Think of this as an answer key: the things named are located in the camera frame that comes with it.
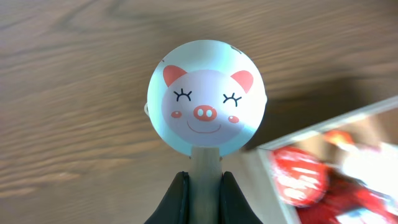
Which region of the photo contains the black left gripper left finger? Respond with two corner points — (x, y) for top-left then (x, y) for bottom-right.
(144, 172), (189, 224)

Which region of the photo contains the white toy duck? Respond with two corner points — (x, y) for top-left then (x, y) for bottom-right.
(323, 130), (397, 200)

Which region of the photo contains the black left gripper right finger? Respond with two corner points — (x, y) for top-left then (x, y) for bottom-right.
(220, 171), (262, 224)

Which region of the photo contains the red polyhedral die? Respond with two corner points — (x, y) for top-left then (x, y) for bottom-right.
(271, 146), (329, 207)

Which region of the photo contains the red toy fire truck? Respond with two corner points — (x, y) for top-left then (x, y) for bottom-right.
(296, 174), (397, 224)

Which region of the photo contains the wooden pig rattle drum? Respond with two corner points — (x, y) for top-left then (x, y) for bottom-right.
(144, 40), (267, 224)

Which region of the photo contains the white cardboard box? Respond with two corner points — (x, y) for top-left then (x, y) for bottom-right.
(243, 96), (397, 223)

